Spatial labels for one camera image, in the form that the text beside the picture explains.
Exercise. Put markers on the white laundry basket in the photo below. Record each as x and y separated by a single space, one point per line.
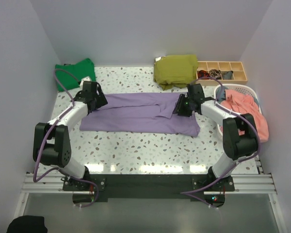
239 88

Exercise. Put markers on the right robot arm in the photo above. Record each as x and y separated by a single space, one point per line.
240 136

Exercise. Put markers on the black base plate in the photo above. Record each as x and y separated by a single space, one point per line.
103 187

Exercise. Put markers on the folded olive green t-shirt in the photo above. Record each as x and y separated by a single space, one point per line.
175 70

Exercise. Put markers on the black cloth at corner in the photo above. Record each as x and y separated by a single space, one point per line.
27 224

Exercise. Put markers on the aluminium rail frame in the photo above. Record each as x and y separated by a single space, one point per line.
163 172

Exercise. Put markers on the orange black cloth roll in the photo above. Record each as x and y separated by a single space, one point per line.
202 73

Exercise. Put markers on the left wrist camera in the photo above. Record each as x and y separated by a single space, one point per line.
85 79

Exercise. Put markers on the dark grey cloth roll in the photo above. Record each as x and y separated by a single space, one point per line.
227 75

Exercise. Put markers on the wooden compartment box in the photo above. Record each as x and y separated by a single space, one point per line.
239 75

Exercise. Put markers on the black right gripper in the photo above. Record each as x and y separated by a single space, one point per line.
179 109

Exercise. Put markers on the purple t-shirt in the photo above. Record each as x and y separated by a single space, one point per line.
140 113

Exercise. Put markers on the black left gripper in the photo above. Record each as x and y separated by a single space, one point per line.
101 100

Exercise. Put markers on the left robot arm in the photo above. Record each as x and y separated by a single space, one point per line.
51 145

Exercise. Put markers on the patterned brown cloth roll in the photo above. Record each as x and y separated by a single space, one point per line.
215 73

